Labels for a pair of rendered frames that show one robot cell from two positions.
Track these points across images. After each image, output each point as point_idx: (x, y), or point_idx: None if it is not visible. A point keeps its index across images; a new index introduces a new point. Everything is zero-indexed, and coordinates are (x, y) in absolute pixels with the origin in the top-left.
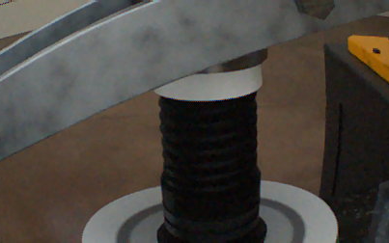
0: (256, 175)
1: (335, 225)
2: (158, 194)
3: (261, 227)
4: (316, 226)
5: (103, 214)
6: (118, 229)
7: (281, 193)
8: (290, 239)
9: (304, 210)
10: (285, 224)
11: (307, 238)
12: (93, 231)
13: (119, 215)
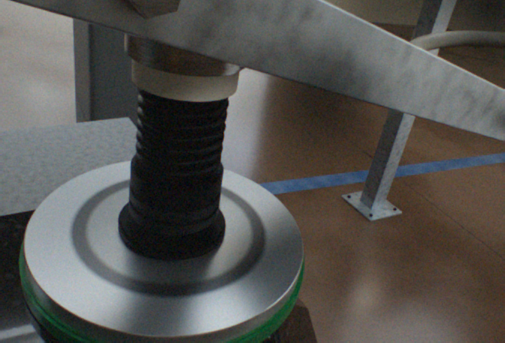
0: (134, 159)
1: (28, 232)
2: (259, 289)
3: (125, 220)
4: (55, 233)
5: (293, 243)
6: (264, 226)
7: (100, 298)
8: (91, 219)
9: (68, 261)
10: (95, 241)
11: (70, 217)
12: (283, 217)
13: (277, 245)
